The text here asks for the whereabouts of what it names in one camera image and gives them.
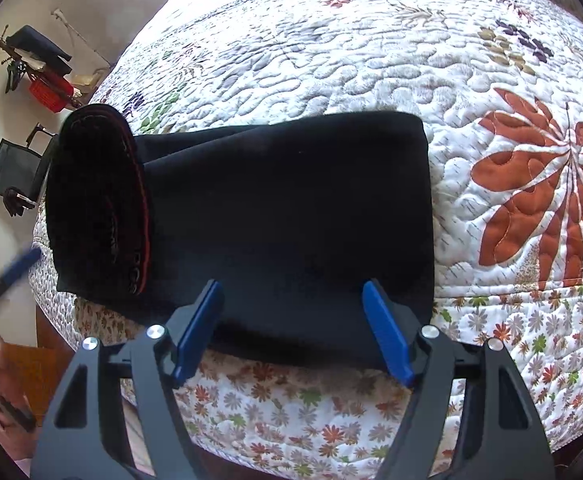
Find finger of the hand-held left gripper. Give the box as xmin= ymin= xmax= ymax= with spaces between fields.
xmin=0 ymin=247 xmax=42 ymax=286

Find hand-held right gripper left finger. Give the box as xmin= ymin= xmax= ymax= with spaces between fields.
xmin=29 ymin=280 xmax=225 ymax=480

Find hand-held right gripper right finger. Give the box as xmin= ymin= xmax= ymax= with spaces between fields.
xmin=362 ymin=280 xmax=557 ymax=480

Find black pants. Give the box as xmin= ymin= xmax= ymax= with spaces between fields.
xmin=46 ymin=104 xmax=436 ymax=371

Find black mesh chair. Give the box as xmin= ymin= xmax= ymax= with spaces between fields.
xmin=0 ymin=122 xmax=60 ymax=216

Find red basket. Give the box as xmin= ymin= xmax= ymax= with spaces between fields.
xmin=29 ymin=72 xmax=75 ymax=111

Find dark hanging clothing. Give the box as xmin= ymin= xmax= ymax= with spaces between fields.
xmin=9 ymin=25 xmax=72 ymax=73

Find wooden coat rack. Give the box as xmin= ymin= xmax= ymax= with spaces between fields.
xmin=0 ymin=27 xmax=85 ymax=111

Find white walking cane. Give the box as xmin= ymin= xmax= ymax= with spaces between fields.
xmin=52 ymin=7 xmax=115 ymax=68

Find floral quilted bedspread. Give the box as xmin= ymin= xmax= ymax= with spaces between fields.
xmin=28 ymin=0 xmax=583 ymax=466

